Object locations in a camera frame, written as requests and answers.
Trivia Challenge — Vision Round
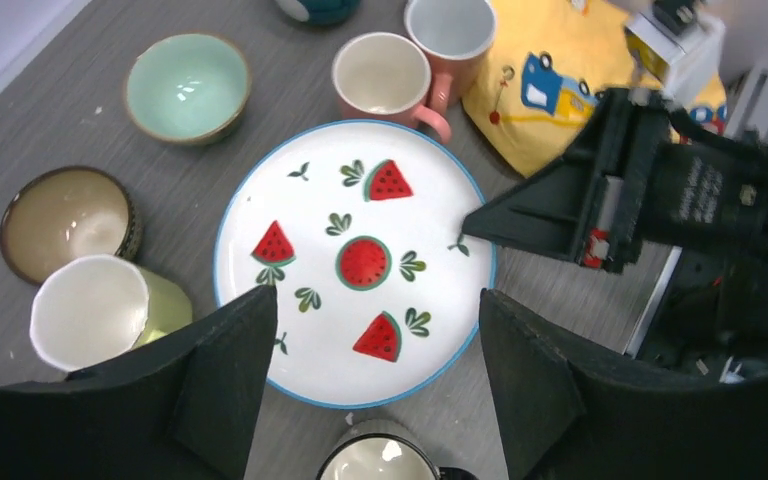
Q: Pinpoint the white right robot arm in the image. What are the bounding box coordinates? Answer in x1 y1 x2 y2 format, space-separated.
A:
461 88 768 382

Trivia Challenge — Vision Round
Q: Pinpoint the watermelon pattern plate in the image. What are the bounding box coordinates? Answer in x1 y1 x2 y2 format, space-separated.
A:
213 120 496 409

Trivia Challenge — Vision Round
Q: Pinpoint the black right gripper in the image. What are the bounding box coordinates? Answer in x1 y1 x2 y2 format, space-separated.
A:
461 87 673 273

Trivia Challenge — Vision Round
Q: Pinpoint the dark blue bowl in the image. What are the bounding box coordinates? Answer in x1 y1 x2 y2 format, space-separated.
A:
275 0 360 26

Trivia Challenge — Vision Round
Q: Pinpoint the yellow cartoon cloth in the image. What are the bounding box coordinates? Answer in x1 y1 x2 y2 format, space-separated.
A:
461 0 728 179

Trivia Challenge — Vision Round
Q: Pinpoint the white ribbed mug black handle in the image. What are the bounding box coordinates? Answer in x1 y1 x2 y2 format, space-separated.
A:
316 419 477 480

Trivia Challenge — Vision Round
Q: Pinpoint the brown bowl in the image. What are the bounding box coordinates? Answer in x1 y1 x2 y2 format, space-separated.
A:
0 165 144 285

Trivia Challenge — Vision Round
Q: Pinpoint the mint green bowl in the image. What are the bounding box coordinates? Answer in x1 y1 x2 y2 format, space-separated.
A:
123 33 252 146

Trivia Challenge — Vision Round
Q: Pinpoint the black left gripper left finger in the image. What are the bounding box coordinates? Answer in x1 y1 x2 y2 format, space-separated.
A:
0 286 277 479

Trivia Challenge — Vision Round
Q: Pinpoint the light green mug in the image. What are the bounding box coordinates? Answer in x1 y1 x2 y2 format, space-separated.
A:
29 254 193 372

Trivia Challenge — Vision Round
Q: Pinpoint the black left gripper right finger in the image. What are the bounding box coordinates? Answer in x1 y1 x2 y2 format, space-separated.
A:
479 289 768 479

